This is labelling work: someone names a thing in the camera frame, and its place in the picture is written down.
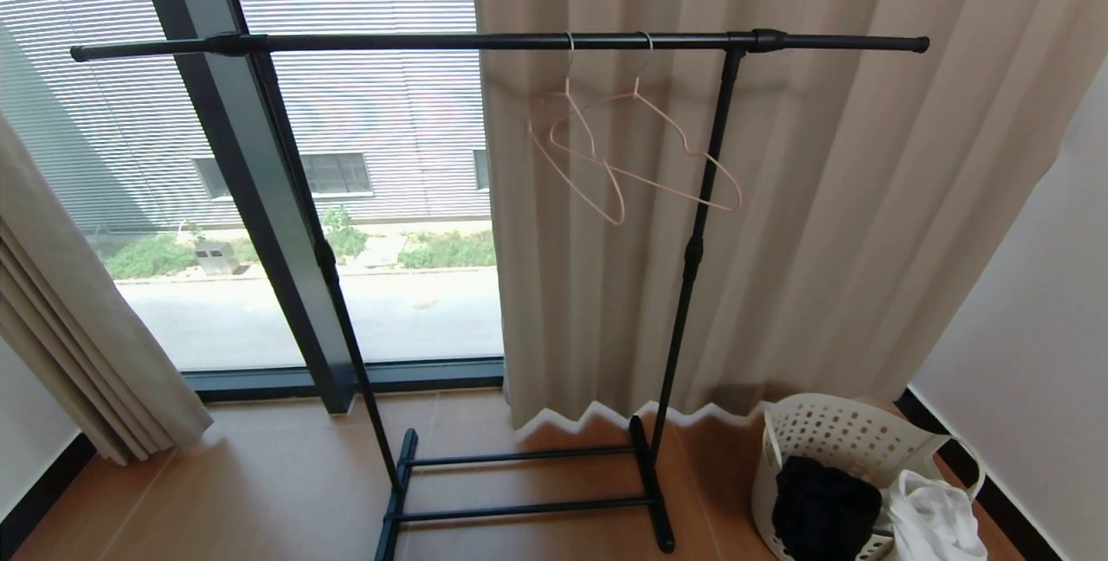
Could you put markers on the beige curtain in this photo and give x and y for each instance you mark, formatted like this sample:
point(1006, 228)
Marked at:
point(69, 353)
point(822, 197)

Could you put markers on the pink clothes hanger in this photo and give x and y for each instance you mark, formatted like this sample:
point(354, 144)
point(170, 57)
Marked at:
point(636, 89)
point(567, 89)

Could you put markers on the white garment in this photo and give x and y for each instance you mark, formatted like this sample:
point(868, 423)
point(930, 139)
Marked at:
point(930, 518)

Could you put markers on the black garment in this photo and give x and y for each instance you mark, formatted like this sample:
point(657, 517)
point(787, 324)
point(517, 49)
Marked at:
point(822, 513)

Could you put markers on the black clothes rack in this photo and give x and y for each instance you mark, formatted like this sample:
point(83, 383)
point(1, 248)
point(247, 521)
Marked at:
point(433, 41)

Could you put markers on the white laundry basket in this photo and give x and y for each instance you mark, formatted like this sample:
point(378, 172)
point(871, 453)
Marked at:
point(831, 431)

